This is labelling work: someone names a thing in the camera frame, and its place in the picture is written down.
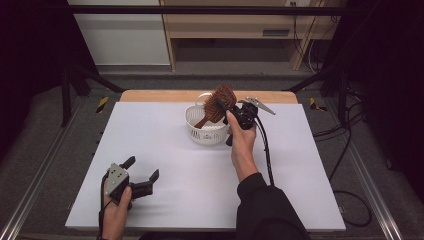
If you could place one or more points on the person's left hand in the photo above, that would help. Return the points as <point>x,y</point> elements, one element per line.
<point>115,216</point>

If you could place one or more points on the brown wooden hairbrush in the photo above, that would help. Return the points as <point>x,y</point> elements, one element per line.
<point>223,96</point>

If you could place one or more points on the white cabinet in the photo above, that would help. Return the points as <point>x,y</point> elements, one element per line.
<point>123,40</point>

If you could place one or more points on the wooden cabinet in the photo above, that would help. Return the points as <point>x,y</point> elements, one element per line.
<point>233,25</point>

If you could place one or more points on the person's right hand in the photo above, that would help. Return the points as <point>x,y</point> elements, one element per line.
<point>243,146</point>

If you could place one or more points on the black metal stand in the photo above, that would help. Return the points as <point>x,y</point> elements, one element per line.
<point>66,96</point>
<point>340,90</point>

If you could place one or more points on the black curtain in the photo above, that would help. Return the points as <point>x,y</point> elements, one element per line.
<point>30,66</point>
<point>393,66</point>

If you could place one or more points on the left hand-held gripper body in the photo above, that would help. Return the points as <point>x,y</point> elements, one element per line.
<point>116,180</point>

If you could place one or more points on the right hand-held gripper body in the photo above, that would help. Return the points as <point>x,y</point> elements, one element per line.
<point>246,115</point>

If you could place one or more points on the aluminium floor rail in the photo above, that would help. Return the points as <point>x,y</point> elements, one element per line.
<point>36,186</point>
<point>373,186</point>

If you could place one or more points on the black horizontal frame bar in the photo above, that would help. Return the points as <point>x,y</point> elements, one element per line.
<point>166,9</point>

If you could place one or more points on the white slotted plastic basket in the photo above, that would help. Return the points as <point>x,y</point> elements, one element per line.
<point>206,136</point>

